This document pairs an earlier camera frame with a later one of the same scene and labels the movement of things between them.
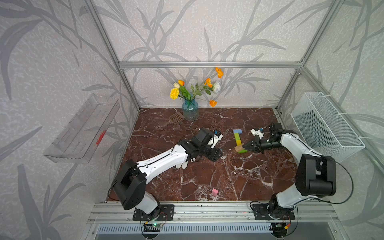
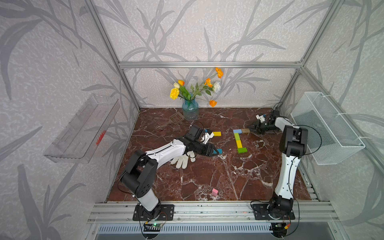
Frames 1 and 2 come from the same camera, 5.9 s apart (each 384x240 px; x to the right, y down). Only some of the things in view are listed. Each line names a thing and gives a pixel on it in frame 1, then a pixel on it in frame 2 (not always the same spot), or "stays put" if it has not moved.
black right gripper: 256,147 to 257,125
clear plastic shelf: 77,143 stays put
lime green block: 237,136 stays put
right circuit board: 279,230 stays put
